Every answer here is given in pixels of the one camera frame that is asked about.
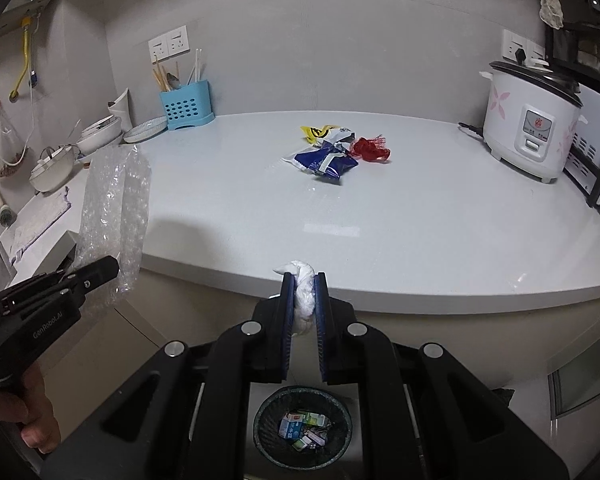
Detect person's left hand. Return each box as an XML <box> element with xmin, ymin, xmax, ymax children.
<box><xmin>0</xmin><ymin>357</ymin><xmax>63</xmax><ymax>456</ymax></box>

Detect white ceramic jug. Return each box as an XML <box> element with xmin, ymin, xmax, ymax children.
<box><xmin>107</xmin><ymin>87</ymin><xmax>133</xmax><ymax>133</ymax></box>

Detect clear bubble wrap sheet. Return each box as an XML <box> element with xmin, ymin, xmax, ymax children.
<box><xmin>75</xmin><ymin>145</ymin><xmax>152</xmax><ymax>308</ymax></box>

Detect beige base cabinet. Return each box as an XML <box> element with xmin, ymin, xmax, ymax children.
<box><xmin>45</xmin><ymin>260</ymin><xmax>556</xmax><ymax>480</ymax></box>

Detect white tissue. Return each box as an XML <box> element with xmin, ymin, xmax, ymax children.
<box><xmin>272</xmin><ymin>260</ymin><xmax>316</xmax><ymax>336</ymax></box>

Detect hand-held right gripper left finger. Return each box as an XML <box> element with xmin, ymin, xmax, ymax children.
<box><xmin>40</xmin><ymin>272</ymin><xmax>298</xmax><ymax>480</ymax></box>

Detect hanging clear plastic bag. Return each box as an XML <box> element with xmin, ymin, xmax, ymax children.
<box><xmin>0</xmin><ymin>97</ymin><xmax>31</xmax><ymax>178</ymax></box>

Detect white countertop oven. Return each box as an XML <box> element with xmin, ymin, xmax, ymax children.
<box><xmin>562</xmin><ymin>82</ymin><xmax>600</xmax><ymax>216</ymax></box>

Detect black mesh trash bin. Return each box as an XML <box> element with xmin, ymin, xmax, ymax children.
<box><xmin>253</xmin><ymin>386</ymin><xmax>353</xmax><ymax>463</ymax></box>

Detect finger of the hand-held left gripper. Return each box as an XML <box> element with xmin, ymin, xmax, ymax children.
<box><xmin>55</xmin><ymin>255</ymin><xmax>121</xmax><ymax>295</ymax></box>

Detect black metal rack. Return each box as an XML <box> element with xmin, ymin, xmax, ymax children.
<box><xmin>545</xmin><ymin>0</ymin><xmax>600</xmax><ymax>211</ymax></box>

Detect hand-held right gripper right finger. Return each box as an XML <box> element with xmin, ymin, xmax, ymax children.
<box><xmin>314</xmin><ymin>272</ymin><xmax>571</xmax><ymax>480</ymax></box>

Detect white rice cooker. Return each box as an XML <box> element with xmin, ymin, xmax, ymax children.
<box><xmin>480</xmin><ymin>60</ymin><xmax>583</xmax><ymax>184</ymax></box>

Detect red crumpled wrapper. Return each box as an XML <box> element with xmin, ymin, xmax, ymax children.
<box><xmin>349</xmin><ymin>135</ymin><xmax>393</xmax><ymax>163</ymax></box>

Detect yellow snack wrapper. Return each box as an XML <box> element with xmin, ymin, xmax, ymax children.
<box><xmin>300</xmin><ymin>124</ymin><xmax>356</xmax><ymax>147</ymax></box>

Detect blue plastic utensil holder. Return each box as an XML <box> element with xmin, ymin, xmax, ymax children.
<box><xmin>160</xmin><ymin>78</ymin><xmax>216</xmax><ymax>132</ymax></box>

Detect blue snack bag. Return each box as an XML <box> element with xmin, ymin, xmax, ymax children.
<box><xmin>281</xmin><ymin>141</ymin><xmax>359</xmax><ymax>182</ymax></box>

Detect white socket with black plug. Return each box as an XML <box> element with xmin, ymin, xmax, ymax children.
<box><xmin>501</xmin><ymin>29</ymin><xmax>546</xmax><ymax>67</ymax></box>

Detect white stacked bowls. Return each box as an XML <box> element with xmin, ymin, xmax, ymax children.
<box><xmin>76</xmin><ymin>115</ymin><xmax>123</xmax><ymax>156</ymax></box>

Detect white bowl at left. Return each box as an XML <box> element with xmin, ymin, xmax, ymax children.
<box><xmin>28</xmin><ymin>144</ymin><xmax>78</xmax><ymax>192</ymax></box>

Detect blue white milk carton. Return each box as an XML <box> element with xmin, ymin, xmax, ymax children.
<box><xmin>279</xmin><ymin>412</ymin><xmax>304</xmax><ymax>440</ymax></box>

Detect yellow hose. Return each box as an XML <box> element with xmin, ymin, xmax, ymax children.
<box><xmin>9</xmin><ymin>15</ymin><xmax>35</xmax><ymax>103</ymax></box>

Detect grey dish mat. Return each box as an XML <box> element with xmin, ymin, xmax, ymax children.
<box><xmin>7</xmin><ymin>186</ymin><xmax>72</xmax><ymax>261</ymax></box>

